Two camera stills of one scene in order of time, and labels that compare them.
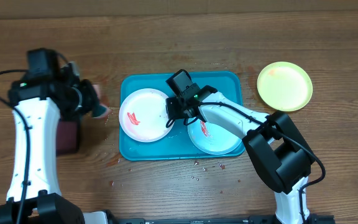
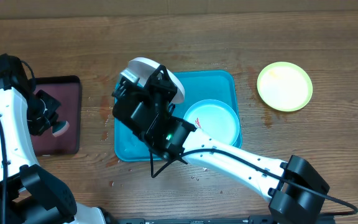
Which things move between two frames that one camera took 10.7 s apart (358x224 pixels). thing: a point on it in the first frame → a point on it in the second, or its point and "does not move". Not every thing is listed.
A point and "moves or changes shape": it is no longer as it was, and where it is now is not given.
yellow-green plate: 284,86 does not move
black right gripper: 172,106 → 161,91
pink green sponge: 104,109 → 59,128
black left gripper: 89,101 → 38,126
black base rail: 253,219 does not move
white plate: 143,116 moves or changes shape
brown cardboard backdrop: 36,8 does not move
